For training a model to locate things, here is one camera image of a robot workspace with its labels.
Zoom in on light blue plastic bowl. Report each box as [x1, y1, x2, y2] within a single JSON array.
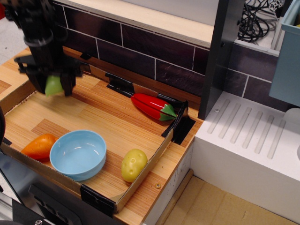
[[49, 130, 106, 181]]

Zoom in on cardboard fence with black tape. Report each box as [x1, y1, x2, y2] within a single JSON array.
[[0, 59, 201, 218]]

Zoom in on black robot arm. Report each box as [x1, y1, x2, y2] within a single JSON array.
[[1, 0, 84, 96]]

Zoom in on yellow plastic potato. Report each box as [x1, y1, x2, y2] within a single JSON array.
[[121, 149, 148, 183]]

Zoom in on red plastic chili pepper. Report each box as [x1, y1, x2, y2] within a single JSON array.
[[131, 93, 177, 121]]

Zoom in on dark grey vertical post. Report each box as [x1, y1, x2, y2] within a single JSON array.
[[198, 0, 245, 120]]

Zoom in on teal plastic bin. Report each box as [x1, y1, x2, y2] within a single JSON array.
[[269, 0, 300, 106]]

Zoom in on tangled black cables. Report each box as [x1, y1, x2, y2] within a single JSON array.
[[237, 0, 285, 43]]

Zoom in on orange plastic carrot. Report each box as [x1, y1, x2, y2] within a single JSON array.
[[21, 134, 58, 159]]

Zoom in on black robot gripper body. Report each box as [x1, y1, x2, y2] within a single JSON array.
[[15, 29, 90, 79]]

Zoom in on brass screw in counter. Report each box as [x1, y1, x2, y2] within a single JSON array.
[[155, 183, 161, 189]]

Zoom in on green plastic pear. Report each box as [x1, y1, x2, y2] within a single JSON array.
[[45, 75, 63, 97]]

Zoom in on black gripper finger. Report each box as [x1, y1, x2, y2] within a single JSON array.
[[26, 72, 48, 94], [60, 73, 76, 96]]

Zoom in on white sink drainboard unit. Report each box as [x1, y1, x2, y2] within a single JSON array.
[[193, 91, 300, 203]]

